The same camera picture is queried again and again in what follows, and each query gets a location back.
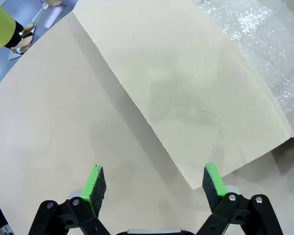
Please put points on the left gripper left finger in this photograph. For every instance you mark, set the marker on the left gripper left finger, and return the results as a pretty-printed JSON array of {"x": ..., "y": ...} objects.
[{"x": 93, "y": 191}]

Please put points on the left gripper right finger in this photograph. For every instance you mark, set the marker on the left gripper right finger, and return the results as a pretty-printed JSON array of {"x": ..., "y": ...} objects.
[{"x": 214, "y": 186}]

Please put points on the brown cardboard shipping box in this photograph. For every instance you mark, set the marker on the brown cardboard shipping box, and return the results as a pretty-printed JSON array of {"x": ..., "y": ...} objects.
[{"x": 174, "y": 85}]

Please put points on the clear bubble wrap sheet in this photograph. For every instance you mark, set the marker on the clear bubble wrap sheet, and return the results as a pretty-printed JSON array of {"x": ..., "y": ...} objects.
[{"x": 259, "y": 36}]

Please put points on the mannequin with yellow skirt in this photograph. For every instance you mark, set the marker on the mannequin with yellow skirt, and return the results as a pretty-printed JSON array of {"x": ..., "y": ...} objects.
[{"x": 0, "y": 22}]

